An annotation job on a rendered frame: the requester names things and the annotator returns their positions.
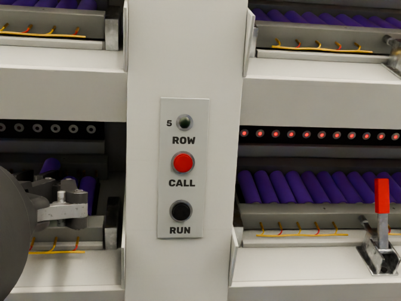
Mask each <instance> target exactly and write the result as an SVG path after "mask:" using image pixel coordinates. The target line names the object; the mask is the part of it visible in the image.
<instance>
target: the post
mask: <svg viewBox="0 0 401 301"><path fill-rule="evenodd" d="M247 11H248V0H128V68H127V173H126V227H125V301H227V295H228V286H229V269H230V252H231V243H232V226H233V209H234V200H235V183H236V166H237V149H238V140H239V123H240V107H241V97H242V80H243V64H244V54H245V37H246V21H247ZM161 97H174V98H192V99H209V121H208V143H207V155H206V177H205V199H204V211H203V232H202V237H193V238H157V222H158V180H159V139H160V117H161Z"/></svg>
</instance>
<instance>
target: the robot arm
mask: <svg viewBox="0 0 401 301"><path fill-rule="evenodd" d="M87 216H88V192H87V191H83V189H78V187H77V185H76V180H73V179H71V178H65V179H63V180H61V181H59V170H50V171H47V172H44V173H41V174H37V175H35V176H34V181H33V170H23V171H19V172H17V173H13V174H11V173H10V172H9V171H7V170H6V169H5V168H3V167H1V166H0V301H4V299H5V298H6V297H7V296H8V295H9V294H10V292H11V290H12V289H13V288H14V286H15V285H16V284H17V282H18V280H19V278H20V276H21V274H22V272H23V269H24V267H25V264H26V262H27V257H28V254H29V248H30V238H31V236H32V234H34V233H37V232H41V231H43V230H45V229H46V228H47V227H48V225H49V224H50V220H57V226H58V227H64V226H67V227H68V228H71V229H74V230H76V231H80V230H82V229H85V228H87V227H88V217H87Z"/></svg>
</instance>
